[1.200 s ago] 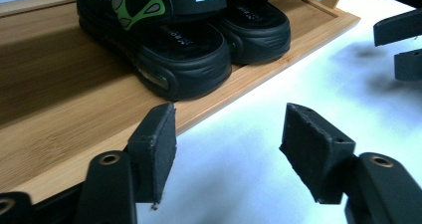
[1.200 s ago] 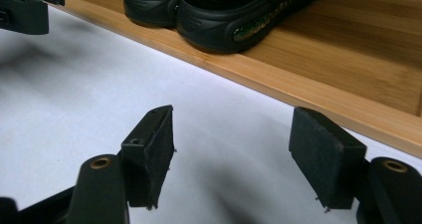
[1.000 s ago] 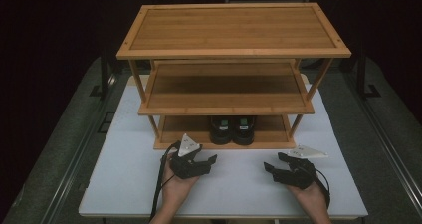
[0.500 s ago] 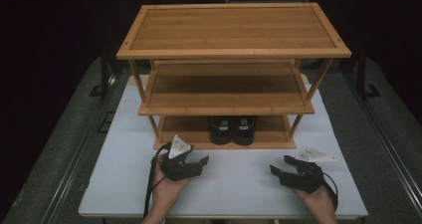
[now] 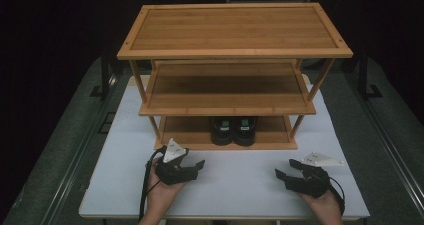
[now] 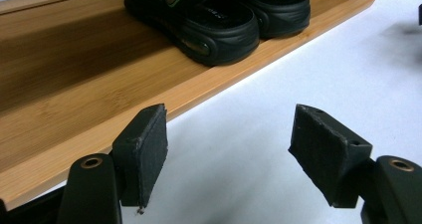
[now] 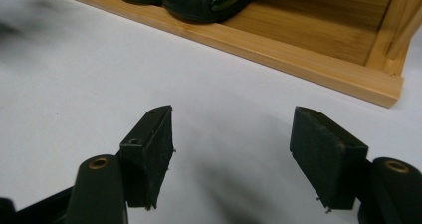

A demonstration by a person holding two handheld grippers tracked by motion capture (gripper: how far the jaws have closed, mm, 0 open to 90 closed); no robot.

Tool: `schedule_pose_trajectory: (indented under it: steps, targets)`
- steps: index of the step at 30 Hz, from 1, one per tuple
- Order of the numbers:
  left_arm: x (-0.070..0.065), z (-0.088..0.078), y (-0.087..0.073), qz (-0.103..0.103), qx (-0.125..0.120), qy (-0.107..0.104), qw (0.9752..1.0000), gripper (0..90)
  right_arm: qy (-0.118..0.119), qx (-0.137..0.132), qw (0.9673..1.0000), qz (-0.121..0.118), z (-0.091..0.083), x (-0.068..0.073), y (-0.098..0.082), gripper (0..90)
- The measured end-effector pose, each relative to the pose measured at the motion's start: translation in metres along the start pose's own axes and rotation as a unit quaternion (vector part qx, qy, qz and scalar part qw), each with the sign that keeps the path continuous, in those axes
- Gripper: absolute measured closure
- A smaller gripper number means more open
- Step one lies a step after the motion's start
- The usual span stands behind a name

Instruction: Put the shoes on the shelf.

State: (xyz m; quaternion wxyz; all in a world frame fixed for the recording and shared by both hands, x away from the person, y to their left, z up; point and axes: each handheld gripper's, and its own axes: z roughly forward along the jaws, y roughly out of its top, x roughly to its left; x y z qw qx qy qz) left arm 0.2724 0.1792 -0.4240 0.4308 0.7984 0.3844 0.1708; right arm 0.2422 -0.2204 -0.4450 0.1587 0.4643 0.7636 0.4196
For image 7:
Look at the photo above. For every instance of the three-tier wooden shoe rack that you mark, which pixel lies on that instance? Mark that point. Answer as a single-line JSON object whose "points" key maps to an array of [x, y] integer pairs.
{"points": [[308, 41]]}

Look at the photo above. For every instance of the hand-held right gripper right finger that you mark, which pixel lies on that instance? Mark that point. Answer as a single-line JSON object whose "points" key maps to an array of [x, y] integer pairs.
{"points": [[326, 161]]}

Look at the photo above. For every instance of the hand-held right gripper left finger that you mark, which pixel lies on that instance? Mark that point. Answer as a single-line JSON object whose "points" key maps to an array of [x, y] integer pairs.
{"points": [[151, 157]]}

